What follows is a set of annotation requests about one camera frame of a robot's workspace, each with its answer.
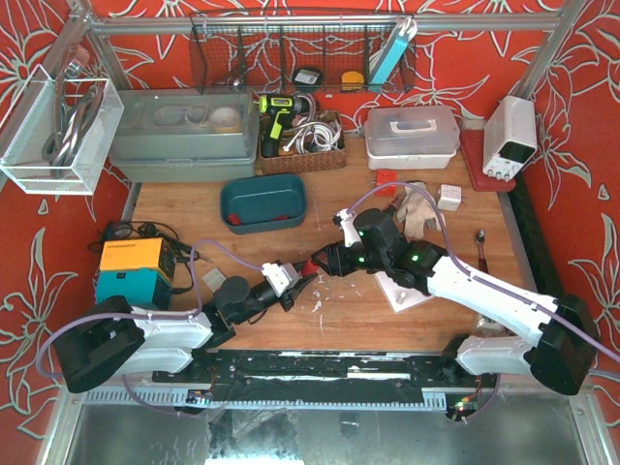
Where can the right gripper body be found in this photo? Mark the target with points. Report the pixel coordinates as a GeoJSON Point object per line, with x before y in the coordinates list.
{"type": "Point", "coordinates": [332, 257]}

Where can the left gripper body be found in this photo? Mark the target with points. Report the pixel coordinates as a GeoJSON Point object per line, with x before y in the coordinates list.
{"type": "Point", "coordinates": [284, 297]}

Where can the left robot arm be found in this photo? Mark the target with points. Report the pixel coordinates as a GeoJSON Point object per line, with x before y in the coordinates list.
{"type": "Point", "coordinates": [116, 338]}

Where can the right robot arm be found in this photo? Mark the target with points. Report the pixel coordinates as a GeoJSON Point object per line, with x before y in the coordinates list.
{"type": "Point", "coordinates": [552, 338]}

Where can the white box with warning label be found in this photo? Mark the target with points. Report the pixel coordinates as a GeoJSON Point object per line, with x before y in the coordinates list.
{"type": "Point", "coordinates": [214, 279]}

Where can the teal plastic tray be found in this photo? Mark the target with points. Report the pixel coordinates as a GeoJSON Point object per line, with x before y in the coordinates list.
{"type": "Point", "coordinates": [257, 200]}

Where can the white cotton work glove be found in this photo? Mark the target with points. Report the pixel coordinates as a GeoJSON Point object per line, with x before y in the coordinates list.
{"type": "Point", "coordinates": [416, 213]}

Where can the orange cube power socket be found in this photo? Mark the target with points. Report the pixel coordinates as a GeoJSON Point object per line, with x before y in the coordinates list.
{"type": "Point", "coordinates": [385, 177]}

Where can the wicker basket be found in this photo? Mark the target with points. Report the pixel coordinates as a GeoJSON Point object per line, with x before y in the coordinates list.
{"type": "Point", "coordinates": [306, 162]}

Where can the white cube power socket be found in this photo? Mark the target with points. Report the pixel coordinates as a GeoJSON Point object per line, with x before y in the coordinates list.
{"type": "Point", "coordinates": [449, 197]}

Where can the white plastic storage box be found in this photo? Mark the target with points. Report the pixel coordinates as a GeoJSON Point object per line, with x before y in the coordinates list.
{"type": "Point", "coordinates": [411, 138]}

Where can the ratchet wrench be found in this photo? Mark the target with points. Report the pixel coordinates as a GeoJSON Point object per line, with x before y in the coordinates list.
{"type": "Point", "coordinates": [480, 240]}

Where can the orange teal device box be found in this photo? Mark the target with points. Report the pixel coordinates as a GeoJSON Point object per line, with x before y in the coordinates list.
{"type": "Point", "coordinates": [141, 270]}

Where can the yellow tape measure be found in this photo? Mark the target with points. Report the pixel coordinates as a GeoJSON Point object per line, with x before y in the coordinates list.
{"type": "Point", "coordinates": [352, 81]}

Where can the red tray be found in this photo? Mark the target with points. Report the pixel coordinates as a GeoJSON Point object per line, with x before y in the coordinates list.
{"type": "Point", "coordinates": [471, 145]}

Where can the black tape measure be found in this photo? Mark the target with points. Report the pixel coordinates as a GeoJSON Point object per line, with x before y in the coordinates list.
{"type": "Point", "coordinates": [307, 79]}

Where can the grey plastic storage box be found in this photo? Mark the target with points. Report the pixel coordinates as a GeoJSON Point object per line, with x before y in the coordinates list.
{"type": "Point", "coordinates": [181, 135]}

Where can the white power supply unit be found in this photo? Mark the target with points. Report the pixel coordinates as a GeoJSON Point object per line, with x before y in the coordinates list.
{"type": "Point", "coordinates": [509, 138]}

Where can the blue white book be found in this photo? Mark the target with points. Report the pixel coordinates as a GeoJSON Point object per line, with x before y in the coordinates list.
{"type": "Point", "coordinates": [383, 62]}

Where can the clear acrylic box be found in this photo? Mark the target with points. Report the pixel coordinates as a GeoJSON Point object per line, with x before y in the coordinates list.
{"type": "Point", "coordinates": [56, 139]}

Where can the white peg base plate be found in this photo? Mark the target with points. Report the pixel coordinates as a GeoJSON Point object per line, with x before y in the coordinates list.
{"type": "Point", "coordinates": [399, 298]}

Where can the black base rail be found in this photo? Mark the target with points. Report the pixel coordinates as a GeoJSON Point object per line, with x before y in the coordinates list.
{"type": "Point", "coordinates": [323, 377]}

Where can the green yellow cordless drill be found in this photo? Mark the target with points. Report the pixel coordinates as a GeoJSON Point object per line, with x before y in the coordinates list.
{"type": "Point", "coordinates": [281, 110]}

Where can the black wire basket shelf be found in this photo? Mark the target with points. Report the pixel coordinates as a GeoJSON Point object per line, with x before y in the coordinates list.
{"type": "Point", "coordinates": [260, 52]}

